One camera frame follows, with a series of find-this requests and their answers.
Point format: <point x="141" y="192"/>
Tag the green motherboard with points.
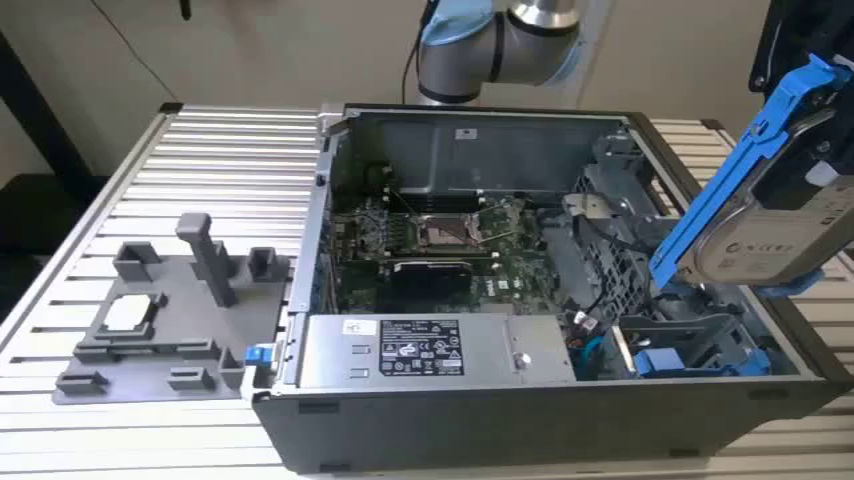
<point x="520" y="270"/>

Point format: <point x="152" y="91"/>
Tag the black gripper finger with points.
<point x="787" y="190"/>

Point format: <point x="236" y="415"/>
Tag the grey parts rack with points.
<point x="173" y="310"/>

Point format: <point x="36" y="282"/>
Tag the silver power supply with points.
<point x="334" y="360"/>

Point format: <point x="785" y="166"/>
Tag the CPU socket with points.
<point x="443" y="235"/>

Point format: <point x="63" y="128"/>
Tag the black PC case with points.
<point x="534" y="435"/>

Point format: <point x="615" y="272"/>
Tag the black furniture frame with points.
<point x="47" y="210"/>

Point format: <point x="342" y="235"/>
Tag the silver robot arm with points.
<point x="460" y="60"/>

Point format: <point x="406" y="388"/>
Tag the silver CPU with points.
<point x="127" y="312"/>

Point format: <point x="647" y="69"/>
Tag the black graphics card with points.
<point x="430" y="280"/>

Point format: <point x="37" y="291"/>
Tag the grey metal disk bay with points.
<point x="600" y="260"/>

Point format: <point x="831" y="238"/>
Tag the hard disk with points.
<point x="747" y="250"/>
<point x="656" y="362"/>

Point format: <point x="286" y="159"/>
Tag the blue case latch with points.
<point x="259" y="356"/>

